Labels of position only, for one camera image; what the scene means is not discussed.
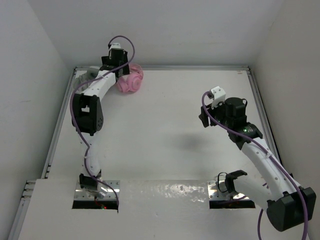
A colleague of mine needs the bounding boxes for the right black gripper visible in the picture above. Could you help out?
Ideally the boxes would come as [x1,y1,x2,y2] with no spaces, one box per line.
[199,98,232,129]

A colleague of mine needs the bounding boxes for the pink headphones with cable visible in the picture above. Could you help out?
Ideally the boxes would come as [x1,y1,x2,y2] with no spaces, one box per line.
[116,64,144,93]

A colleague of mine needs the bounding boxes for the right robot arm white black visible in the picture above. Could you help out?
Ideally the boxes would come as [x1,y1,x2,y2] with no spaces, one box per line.
[199,91,317,233]

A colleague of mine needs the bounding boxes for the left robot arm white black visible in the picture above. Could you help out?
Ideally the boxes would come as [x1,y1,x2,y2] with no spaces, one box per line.
[69,43,130,193]

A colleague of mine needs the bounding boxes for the white grey headphones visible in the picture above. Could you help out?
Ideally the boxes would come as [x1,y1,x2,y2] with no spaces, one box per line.
[73,66,100,89]

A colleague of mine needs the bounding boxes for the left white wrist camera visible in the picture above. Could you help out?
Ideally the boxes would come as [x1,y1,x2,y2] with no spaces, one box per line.
[108,43,122,50]

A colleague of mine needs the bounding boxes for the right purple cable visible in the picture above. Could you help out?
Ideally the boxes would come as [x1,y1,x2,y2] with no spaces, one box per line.
[201,91,308,240]

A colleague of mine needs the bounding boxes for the aluminium table frame rail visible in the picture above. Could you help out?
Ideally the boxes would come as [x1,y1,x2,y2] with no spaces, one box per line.
[7,65,298,240]

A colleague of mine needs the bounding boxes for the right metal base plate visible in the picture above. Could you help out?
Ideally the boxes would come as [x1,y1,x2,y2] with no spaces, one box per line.
[207,180,250,201]

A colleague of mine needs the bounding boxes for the metal base plate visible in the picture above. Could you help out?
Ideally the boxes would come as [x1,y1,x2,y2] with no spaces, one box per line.
[73,180,120,201]
[207,180,250,201]

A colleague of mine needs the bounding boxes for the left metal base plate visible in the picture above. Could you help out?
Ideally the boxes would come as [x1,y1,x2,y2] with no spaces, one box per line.
[73,180,120,201]

